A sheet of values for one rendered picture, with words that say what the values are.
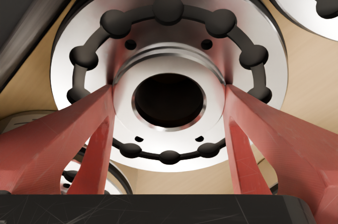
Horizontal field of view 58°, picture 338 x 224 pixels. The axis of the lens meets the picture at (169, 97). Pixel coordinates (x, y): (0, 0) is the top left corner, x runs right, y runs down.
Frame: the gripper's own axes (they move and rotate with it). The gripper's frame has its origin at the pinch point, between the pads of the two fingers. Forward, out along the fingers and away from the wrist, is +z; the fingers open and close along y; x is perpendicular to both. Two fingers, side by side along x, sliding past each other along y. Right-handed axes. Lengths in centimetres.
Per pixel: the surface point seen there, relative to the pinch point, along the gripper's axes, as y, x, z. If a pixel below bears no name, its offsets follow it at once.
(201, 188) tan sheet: -2.3, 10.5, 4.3
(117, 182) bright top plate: 2.9, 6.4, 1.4
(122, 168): 2.7, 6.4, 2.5
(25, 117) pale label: 8.2, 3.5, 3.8
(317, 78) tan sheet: -7.9, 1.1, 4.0
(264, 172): -6.0, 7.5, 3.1
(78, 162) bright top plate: 4.7, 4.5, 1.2
